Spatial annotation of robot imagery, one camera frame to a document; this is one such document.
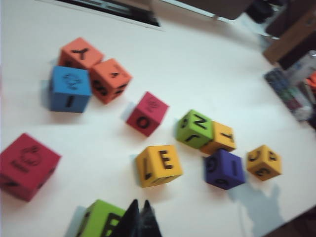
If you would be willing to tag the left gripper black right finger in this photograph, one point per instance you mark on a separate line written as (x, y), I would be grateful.
(150, 227)

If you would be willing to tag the white divider foot bracket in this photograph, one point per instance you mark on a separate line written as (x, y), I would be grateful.
(217, 16)

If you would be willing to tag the crimson rabbit letter block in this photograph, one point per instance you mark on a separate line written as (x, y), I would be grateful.
(27, 168)

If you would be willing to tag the clear poker chip case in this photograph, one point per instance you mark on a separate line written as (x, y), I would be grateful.
(284, 91)

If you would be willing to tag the orange Y letter block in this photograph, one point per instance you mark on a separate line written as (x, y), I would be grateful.
(80, 53)

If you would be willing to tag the purple G letter block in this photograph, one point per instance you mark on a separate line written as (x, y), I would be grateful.
(223, 170)

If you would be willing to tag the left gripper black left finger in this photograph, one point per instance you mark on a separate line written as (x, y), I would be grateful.
(130, 227)

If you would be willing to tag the blue fish letter block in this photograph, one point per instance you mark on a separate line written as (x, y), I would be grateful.
(70, 89)

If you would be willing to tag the yellow alligator letter block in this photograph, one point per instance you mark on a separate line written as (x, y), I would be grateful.
(158, 165)

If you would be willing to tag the crimson tree letter block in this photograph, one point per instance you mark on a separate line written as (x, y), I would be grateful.
(146, 114)

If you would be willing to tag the green N letter block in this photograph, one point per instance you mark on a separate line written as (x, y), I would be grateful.
(193, 128)

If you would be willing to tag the yellow P letter block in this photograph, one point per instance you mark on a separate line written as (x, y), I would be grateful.
(263, 163)

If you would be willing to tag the yellow T Y letter block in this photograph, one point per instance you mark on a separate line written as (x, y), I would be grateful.
(222, 138)

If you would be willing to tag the orange ice cream letter block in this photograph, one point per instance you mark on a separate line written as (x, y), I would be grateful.
(111, 79)

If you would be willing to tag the green E letter block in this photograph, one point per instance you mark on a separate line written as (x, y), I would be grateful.
(98, 219)

